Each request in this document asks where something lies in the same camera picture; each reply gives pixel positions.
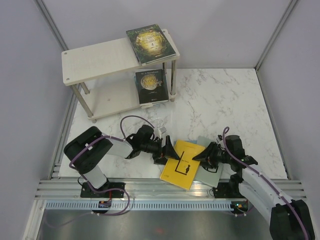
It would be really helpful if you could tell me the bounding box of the aluminium corner post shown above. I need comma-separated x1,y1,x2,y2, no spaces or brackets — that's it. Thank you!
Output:
252,0,301,71
34,0,69,51

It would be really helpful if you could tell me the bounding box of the white two-tier wooden shelf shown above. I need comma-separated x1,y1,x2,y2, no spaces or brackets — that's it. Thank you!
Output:
61,37,180,123

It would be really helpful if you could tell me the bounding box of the green Alice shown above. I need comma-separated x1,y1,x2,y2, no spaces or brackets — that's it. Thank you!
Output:
126,24,177,66

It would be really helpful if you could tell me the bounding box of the yellow booklet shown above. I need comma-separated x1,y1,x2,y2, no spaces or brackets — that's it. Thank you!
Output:
160,140,205,191

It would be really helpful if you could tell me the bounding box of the white slotted cable duct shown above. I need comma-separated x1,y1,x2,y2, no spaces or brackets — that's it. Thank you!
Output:
45,200,233,211

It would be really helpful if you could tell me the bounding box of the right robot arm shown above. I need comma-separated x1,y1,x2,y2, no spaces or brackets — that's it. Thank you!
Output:
194,135,316,240

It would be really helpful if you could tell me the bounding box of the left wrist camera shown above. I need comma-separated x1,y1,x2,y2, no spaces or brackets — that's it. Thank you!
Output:
156,126,167,139

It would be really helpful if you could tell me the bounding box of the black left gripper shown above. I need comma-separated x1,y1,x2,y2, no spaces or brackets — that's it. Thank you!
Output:
140,135,180,166

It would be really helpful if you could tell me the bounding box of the black Moon and Sixpence book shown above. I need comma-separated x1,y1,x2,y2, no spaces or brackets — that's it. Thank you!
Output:
134,68,170,105

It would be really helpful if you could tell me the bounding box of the left aluminium corner post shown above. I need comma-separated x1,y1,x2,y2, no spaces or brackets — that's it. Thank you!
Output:
34,0,69,51

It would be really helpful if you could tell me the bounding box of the right aluminium corner post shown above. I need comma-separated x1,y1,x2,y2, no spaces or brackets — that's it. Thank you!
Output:
252,0,301,71

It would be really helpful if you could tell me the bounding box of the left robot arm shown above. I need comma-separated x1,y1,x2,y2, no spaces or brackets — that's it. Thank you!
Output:
63,124,181,198

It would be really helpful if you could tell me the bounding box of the pale grey-green booklet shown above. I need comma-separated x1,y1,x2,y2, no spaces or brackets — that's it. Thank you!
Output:
193,136,223,188

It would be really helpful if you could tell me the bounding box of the aluminium rail base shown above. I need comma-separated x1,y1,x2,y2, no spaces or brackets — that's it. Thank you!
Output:
22,94,320,240

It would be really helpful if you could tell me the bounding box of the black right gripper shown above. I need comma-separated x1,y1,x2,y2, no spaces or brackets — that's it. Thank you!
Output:
192,141,232,169

